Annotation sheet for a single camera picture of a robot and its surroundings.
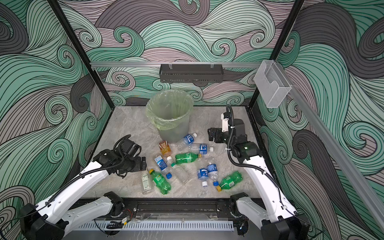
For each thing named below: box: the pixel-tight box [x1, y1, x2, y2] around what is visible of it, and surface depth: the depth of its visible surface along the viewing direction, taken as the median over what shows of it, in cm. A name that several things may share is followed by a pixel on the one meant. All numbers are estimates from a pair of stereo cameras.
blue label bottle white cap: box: [188, 143, 214, 155], surface depth 92 cm
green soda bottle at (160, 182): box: [149, 169, 172, 195], surface depth 80 cm
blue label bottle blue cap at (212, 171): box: [206, 158, 219, 187], surface depth 84 cm
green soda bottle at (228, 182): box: [216, 171, 243, 192], surface depth 79 cm
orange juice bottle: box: [159, 140, 172, 155], surface depth 93 cm
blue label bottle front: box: [197, 168, 209, 187], surface depth 81 cm
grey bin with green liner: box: [146, 90, 194, 144], surface depth 94 cm
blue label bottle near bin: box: [176, 132, 198, 151], surface depth 97 cm
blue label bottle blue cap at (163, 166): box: [154, 155, 173, 180], surface depth 85 cm
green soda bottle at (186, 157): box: [175, 152, 202, 165], surface depth 89 cm
